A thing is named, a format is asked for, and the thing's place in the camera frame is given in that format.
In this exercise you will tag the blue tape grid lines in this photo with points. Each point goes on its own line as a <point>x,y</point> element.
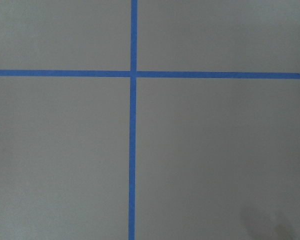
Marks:
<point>134,74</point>

